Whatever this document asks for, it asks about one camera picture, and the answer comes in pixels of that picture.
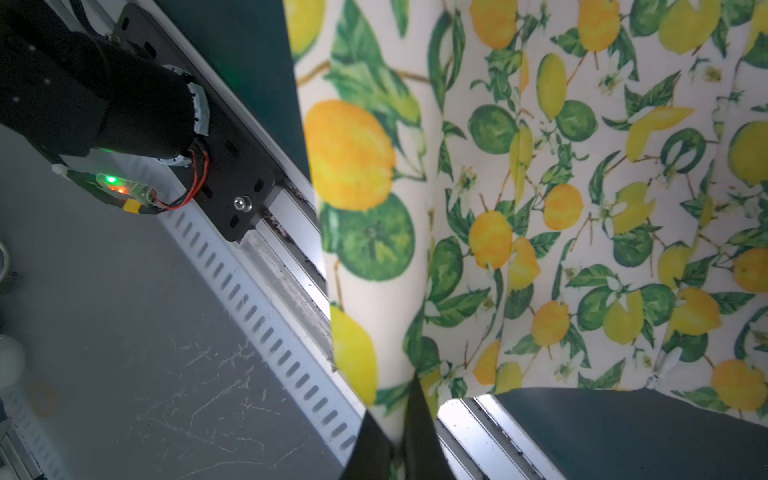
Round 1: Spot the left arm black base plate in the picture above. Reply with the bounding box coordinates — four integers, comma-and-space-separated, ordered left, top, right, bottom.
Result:
117, 1, 284, 243

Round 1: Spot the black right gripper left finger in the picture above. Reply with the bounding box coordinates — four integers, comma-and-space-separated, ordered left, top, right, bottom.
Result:
339, 412, 394, 480

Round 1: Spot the white vent strip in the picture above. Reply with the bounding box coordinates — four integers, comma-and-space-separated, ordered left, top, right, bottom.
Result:
159, 205, 363, 464

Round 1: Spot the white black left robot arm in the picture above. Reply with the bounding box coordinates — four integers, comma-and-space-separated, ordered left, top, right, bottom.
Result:
1, 1, 210, 159

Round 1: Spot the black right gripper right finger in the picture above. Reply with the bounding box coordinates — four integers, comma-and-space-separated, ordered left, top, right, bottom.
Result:
402, 374, 455, 480

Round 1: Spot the lemon print skirt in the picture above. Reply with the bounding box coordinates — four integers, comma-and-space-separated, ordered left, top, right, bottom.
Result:
283, 0, 768, 448

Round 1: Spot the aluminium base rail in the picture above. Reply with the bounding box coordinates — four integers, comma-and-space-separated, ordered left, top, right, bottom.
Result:
56, 0, 568, 480

